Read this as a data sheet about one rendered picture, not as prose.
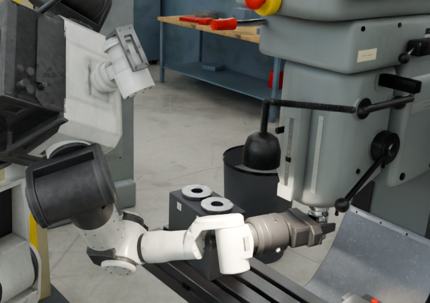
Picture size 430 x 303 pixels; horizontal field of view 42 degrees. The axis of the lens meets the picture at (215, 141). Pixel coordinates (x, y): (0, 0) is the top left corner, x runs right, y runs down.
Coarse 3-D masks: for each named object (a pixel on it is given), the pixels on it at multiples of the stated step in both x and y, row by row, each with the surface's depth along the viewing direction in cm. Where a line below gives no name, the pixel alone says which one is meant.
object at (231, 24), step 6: (216, 24) 105; (222, 24) 106; (228, 24) 107; (234, 24) 108; (240, 24) 109; (246, 24) 110; (252, 24) 112; (258, 24) 113; (216, 30) 106; (222, 30) 107
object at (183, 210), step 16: (176, 192) 165; (192, 192) 162; (208, 192) 163; (176, 208) 163; (192, 208) 156; (208, 208) 153; (224, 208) 153; (240, 208) 157; (176, 224) 164; (208, 256) 153; (208, 272) 154
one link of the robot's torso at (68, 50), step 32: (0, 32) 99; (32, 32) 102; (64, 32) 108; (96, 32) 118; (0, 64) 96; (32, 64) 100; (64, 64) 106; (96, 64) 112; (0, 96) 93; (32, 96) 98; (64, 96) 103; (96, 96) 109; (0, 128) 105; (32, 128) 106; (64, 128) 102; (96, 128) 107; (0, 160) 119; (32, 160) 117
